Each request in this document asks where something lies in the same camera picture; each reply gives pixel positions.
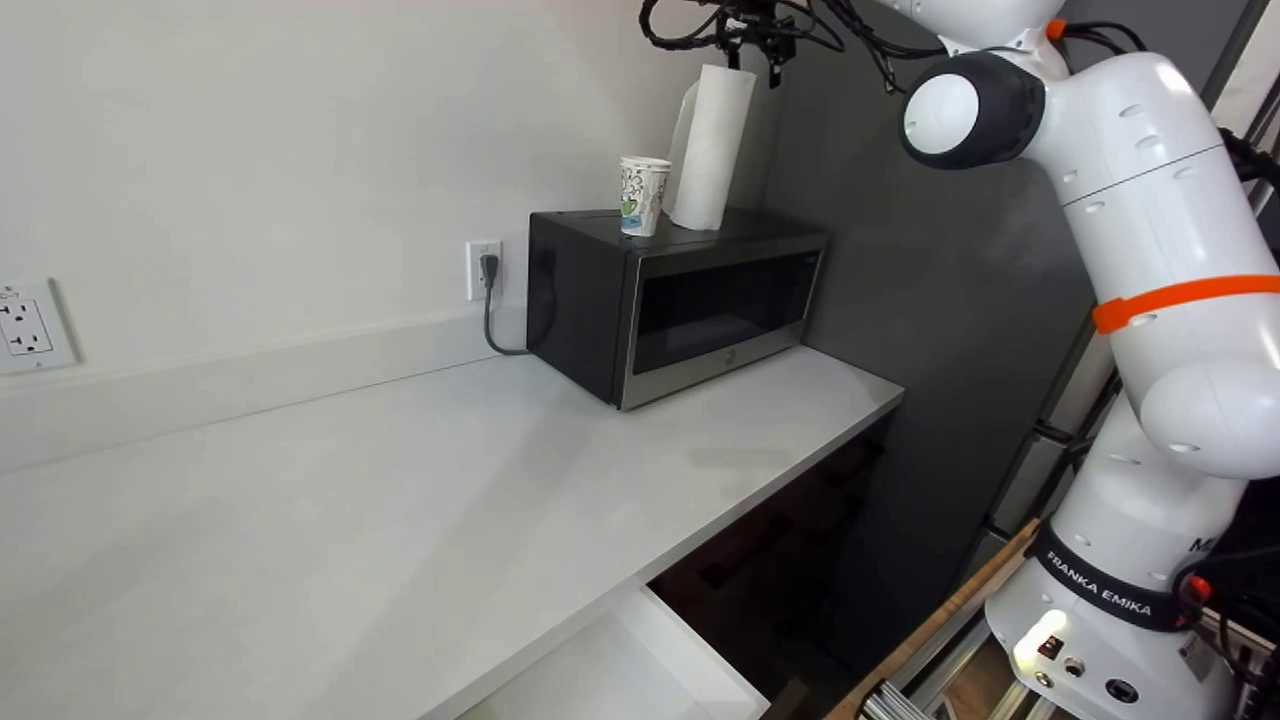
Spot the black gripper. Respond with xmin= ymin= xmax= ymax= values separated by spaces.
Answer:
xmin=703 ymin=0 xmax=810 ymax=93

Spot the white paper towel roll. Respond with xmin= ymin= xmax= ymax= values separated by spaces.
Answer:
xmin=662 ymin=61 xmax=762 ymax=238

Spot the black steel microwave oven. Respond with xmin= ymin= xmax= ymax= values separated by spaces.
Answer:
xmin=526 ymin=201 xmax=834 ymax=411

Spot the white printed paper cup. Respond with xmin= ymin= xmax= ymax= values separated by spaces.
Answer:
xmin=618 ymin=151 xmax=677 ymax=240

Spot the dark grey side panel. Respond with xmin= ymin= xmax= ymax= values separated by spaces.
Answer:
xmin=716 ymin=0 xmax=1271 ymax=684

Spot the dark wood lower cabinet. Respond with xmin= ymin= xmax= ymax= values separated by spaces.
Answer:
xmin=650 ymin=411 xmax=900 ymax=720

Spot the wooden edged robot table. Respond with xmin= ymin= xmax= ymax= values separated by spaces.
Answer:
xmin=823 ymin=516 xmax=1053 ymax=720

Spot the white drawer front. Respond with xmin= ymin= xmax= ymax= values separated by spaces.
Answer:
xmin=458 ymin=583 xmax=775 ymax=720

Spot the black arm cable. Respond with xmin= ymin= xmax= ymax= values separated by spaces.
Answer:
xmin=637 ymin=0 xmax=945 ymax=98

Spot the white wall power outlet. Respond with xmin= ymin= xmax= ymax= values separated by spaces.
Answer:
xmin=0 ymin=271 xmax=82 ymax=382
xmin=461 ymin=238 xmax=514 ymax=305

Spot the black microwave power cord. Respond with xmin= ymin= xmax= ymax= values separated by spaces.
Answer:
xmin=475 ymin=250 xmax=536 ymax=362

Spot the black cable bundle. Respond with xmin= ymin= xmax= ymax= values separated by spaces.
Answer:
xmin=1156 ymin=477 xmax=1280 ymax=720

